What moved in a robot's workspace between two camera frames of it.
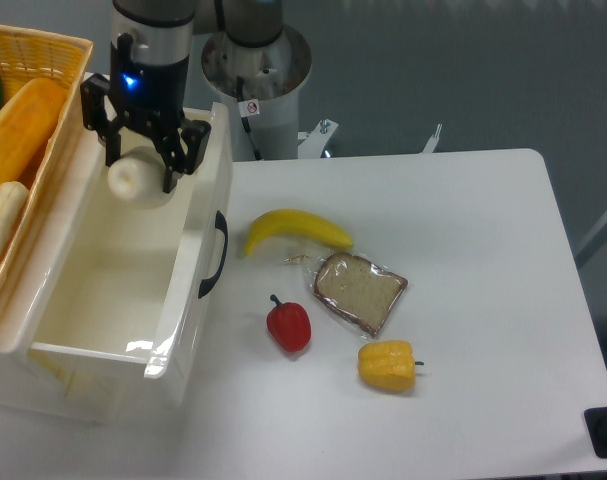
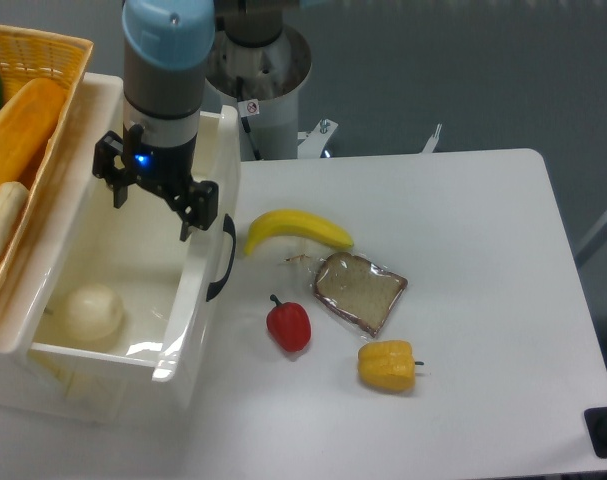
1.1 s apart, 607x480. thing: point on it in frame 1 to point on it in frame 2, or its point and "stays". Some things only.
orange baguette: [17, 132] stays
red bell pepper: [289, 324] stays
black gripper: [148, 95] to [169, 169]
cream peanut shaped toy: [3, 213] stays
